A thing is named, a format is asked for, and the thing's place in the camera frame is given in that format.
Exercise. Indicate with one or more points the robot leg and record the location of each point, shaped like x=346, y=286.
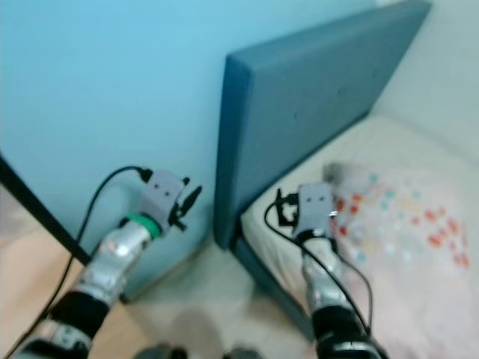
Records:
x=165, y=351
x=241, y=353

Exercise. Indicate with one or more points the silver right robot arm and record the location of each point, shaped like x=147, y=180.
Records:
x=325, y=277

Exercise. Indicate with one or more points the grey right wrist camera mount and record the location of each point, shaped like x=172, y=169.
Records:
x=316, y=206

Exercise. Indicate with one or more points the robot right leg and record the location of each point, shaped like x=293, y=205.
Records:
x=241, y=353

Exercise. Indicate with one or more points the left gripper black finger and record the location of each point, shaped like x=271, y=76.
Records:
x=191, y=202

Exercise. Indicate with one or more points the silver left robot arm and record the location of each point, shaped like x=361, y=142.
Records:
x=120, y=254

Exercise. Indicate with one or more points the black door frame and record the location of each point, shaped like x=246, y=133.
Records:
x=37, y=211

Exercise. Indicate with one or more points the blue upholstered headboard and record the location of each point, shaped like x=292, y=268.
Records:
x=307, y=90

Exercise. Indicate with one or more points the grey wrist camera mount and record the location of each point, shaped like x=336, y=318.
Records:
x=166, y=193
x=316, y=206

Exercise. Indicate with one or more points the pink pillow with dotted print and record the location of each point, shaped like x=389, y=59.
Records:
x=419, y=262

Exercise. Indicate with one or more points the cream bed mattress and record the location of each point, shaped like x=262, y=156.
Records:
x=404, y=142

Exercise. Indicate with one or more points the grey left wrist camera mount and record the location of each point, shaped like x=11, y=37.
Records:
x=166, y=193

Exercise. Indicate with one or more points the robot left leg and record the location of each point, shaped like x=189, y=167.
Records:
x=165, y=351

